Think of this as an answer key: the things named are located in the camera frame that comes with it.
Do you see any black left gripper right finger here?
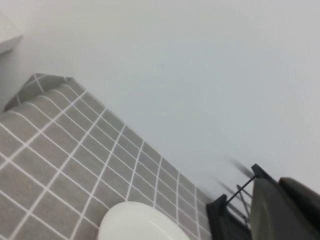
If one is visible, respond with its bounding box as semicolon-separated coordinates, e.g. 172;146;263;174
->
278;176;320;240

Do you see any grey checkered tablecloth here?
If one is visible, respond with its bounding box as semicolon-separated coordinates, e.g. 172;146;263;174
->
0;72;213;240

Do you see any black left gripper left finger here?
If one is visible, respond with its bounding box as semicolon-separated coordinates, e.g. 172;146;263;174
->
250;176;319;240

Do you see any white round plate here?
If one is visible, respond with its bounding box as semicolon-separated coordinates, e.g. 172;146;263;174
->
96;201;192;240

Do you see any black wire dish rack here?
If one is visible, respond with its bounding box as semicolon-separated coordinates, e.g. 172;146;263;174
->
226;157;276;226

